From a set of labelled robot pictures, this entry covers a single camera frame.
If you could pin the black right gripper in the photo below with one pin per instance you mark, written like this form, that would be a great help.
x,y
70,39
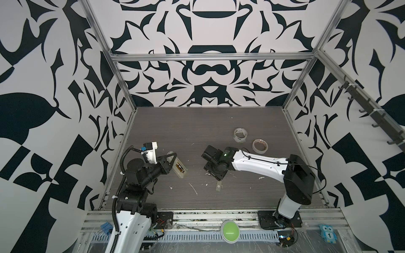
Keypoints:
x,y
218,176

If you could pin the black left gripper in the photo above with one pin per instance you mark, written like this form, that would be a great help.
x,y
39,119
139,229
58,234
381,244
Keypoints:
x,y
163,165

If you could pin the grey remote battery cover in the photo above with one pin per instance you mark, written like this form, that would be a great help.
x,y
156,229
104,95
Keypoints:
x,y
219,186

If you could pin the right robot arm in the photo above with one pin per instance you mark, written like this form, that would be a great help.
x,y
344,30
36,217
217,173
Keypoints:
x,y
298,179

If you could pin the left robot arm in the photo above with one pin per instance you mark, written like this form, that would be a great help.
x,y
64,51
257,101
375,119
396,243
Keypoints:
x,y
132,216

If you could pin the large clear printed tape roll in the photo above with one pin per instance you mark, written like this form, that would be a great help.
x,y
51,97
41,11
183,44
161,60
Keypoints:
x,y
240,135

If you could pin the small white orange tape roll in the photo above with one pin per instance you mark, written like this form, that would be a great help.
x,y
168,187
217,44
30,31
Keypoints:
x,y
260,146

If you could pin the green round button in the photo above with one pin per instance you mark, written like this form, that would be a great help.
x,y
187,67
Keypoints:
x,y
230,231

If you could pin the blue owl figurine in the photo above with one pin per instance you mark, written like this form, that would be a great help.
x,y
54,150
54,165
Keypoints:
x,y
328,234

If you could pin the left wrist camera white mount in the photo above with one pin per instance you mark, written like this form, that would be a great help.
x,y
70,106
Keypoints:
x,y
148,152

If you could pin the white slotted cable duct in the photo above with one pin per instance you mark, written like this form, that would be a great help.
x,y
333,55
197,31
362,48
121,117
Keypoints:
x,y
216,236

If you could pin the black wall hook rack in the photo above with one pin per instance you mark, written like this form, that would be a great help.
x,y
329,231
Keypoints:
x,y
370,108

